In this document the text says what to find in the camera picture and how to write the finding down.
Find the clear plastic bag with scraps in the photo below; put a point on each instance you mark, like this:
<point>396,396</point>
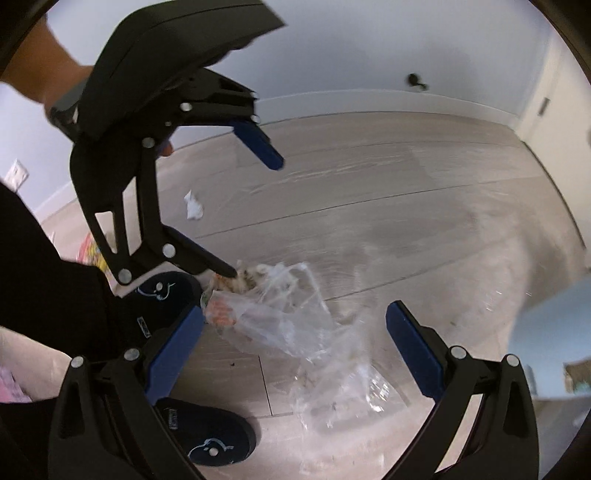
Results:
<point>277,323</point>

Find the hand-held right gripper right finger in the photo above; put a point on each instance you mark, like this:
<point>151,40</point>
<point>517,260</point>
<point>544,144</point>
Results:
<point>413,350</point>

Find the person's left forearm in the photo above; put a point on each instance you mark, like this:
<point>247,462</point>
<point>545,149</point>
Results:
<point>41,60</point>

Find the person's black pants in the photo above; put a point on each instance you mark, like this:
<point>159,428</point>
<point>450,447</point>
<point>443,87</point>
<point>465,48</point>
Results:
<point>46,277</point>

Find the light blue trash bin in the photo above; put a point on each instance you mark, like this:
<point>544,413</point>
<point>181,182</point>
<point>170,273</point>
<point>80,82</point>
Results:
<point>549,341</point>

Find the person's left hand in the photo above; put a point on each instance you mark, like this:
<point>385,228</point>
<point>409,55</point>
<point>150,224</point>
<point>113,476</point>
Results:
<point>165,149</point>

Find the white wall socket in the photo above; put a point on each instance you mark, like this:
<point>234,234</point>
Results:
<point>16,174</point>

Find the small crumpled white tissue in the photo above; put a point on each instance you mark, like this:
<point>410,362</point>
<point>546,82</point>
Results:
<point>194,208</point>

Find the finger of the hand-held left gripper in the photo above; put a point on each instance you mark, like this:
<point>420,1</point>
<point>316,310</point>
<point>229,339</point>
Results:
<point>194,254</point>
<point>261,145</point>

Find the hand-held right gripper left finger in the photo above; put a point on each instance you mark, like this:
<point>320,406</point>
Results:
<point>178,346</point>

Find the colourful snack packet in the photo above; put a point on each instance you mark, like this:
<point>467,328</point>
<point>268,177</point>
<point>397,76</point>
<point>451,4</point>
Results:
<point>92,251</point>

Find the grey wristwatch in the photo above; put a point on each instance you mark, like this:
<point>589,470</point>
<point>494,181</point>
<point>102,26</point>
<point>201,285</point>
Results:
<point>64,104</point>

